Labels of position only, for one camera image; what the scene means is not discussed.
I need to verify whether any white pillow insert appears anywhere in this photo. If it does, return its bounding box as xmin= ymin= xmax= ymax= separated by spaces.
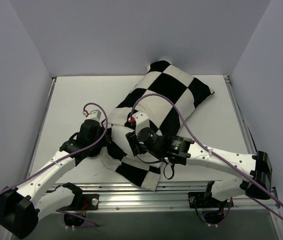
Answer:
xmin=111 ymin=125 xmax=135 ymax=158

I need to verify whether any black and white checkered pillowcase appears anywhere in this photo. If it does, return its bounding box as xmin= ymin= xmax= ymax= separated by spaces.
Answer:
xmin=103 ymin=60 xmax=215 ymax=191

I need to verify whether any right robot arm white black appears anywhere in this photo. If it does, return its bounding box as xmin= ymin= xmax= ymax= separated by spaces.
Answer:
xmin=125 ymin=127 xmax=273 ymax=207

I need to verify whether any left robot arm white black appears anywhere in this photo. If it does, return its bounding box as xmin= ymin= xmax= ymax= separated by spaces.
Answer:
xmin=0 ymin=119 xmax=111 ymax=240

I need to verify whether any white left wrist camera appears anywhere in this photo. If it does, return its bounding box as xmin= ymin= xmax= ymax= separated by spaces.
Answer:
xmin=82 ymin=109 xmax=102 ymax=123

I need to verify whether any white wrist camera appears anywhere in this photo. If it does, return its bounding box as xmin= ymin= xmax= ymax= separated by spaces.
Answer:
xmin=128 ymin=111 xmax=150 ymax=135
xmin=82 ymin=109 xmax=102 ymax=123

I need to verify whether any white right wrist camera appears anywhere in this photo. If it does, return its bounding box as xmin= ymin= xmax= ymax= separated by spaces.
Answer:
xmin=128 ymin=111 xmax=150 ymax=135

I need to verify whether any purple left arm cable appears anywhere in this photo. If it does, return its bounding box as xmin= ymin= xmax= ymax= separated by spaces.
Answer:
xmin=0 ymin=102 xmax=107 ymax=225

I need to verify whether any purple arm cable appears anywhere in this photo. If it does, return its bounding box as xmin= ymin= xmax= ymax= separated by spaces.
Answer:
xmin=130 ymin=93 xmax=283 ymax=223
xmin=0 ymin=102 xmax=107 ymax=225

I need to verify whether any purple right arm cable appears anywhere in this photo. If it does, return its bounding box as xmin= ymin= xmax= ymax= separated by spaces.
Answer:
xmin=130 ymin=93 xmax=283 ymax=223

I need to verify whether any aluminium front rail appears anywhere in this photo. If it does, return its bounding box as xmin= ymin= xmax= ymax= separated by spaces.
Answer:
xmin=10 ymin=180 xmax=277 ymax=215

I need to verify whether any aluminium rail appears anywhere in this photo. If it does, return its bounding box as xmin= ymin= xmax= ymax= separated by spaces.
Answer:
xmin=10 ymin=180 xmax=277 ymax=215
xmin=223 ymin=75 xmax=258 ymax=154
xmin=25 ymin=77 xmax=57 ymax=178

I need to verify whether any aluminium left side rail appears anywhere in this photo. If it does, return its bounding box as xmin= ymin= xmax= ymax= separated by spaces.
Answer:
xmin=25 ymin=77 xmax=57 ymax=178

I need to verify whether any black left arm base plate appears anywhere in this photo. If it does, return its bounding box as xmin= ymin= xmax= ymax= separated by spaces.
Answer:
xmin=78 ymin=193 xmax=100 ymax=211

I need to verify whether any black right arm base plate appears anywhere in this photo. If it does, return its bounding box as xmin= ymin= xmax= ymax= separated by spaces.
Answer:
xmin=188 ymin=192 xmax=217 ymax=209

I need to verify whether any aluminium right side rail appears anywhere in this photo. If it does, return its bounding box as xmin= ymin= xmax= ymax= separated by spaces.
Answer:
xmin=223 ymin=75 xmax=258 ymax=154

